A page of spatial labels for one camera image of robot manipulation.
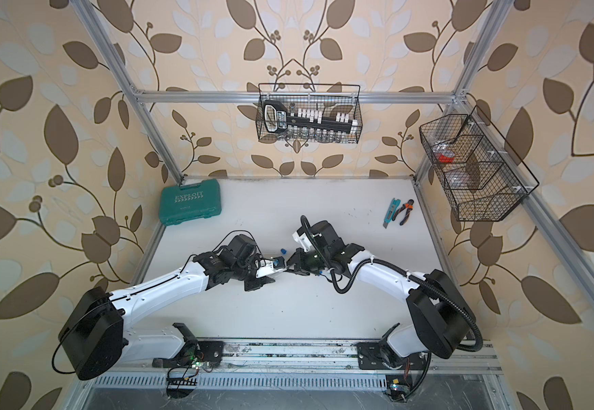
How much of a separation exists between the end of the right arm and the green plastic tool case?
1.69 feet

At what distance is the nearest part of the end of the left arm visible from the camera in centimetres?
61

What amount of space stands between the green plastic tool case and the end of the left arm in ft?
1.39

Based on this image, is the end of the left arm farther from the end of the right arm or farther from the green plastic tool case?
the green plastic tool case

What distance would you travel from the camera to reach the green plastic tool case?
1045 millimetres

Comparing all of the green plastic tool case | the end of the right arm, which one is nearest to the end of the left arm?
the end of the right arm
